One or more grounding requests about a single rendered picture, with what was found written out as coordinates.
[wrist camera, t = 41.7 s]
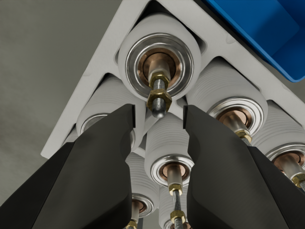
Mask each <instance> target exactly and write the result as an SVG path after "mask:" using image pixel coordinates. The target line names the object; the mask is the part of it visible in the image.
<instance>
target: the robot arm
mask: <svg viewBox="0 0 305 229"><path fill-rule="evenodd" d="M133 128H136V109H135V105H133V104H125V105H123V106H121V107H120V108H118V109H116V110H115V111H113V112H112V113H110V114H108V115H107V116H105V117H103V118H102V119H100V120H99V121H97V122H96V123H94V124H93V125H92V126H90V127H89V128H88V129H86V130H85V131H84V132H83V133H82V134H81V135H80V136H79V137H78V138H77V139H76V140H75V141H74V142H66V143H65V144H64V145H63V146H62V147H61V148H60V149H59V150H58V151H57V152H56V153H55V154H54V155H52V156H51V157H50V158H49V159H48V160H47V161H46V162H45V163H44V164H43V165H42V166H41V167H40V168H39V169H38V170H37V171H36V172H35V173H34V174H32V175H31V176H30V177H29V178H28V179H27V180H26V181H25V182H24V183H23V184H22V185H21V186H20V187H19V188H18V189H17V190H16V191H15V192H14V193H13V194H12V195H11V196H10V197H9V198H8V199H7V200H6V201H5V202H4V203H3V204H2V205H1V206H0V229H123V228H124V227H126V226H127V225H128V224H129V222H130V220H131V217H132V188H131V178H130V168H129V165H128V164H127V163H126V162H125V160H126V158H127V156H128V155H129V154H130V152H131V140H130V133H131V131H132V130H133ZM183 129H185V130H186V131H187V133H188V134H189V142H188V149H187V153H188V154H189V156H190V157H191V159H192V160H193V162H194V165H193V167H192V168H191V173H190V179H189V184H188V190H187V220H188V223H189V225H190V226H191V227H192V228H193V229H305V194H304V193H303V192H302V191H301V190H300V189H299V188H298V187H297V186H296V185H295V184H294V183H293V182H292V181H291V180H290V179H289V178H288V177H287V176H286V175H285V174H284V173H282V172H281V171H280V170H279V169H278V168H277V167H276V166H275V165H274V164H273V163H272V162H271V161H270V160H269V159H268V158H267V157H266V156H265V155H264V154H263V153H262V152H261V151H260V150H259V149H258V148H257V147H255V146H248V145H247V144H246V143H245V142H244V141H243V140H242V139H241V138H240V137H239V136H238V135H237V134H235V133H234V132H233V131H232V130H231V129H230V128H228V127H227V126H225V125H224V124H223V123H221V122H220V121H218V120H217V119H215V118H213V117H212V116H210V115H209V114H207V113H206V112H204V111H203V110H201V109H200V108H198V107H196V106H195V105H184V106H183Z"/></svg>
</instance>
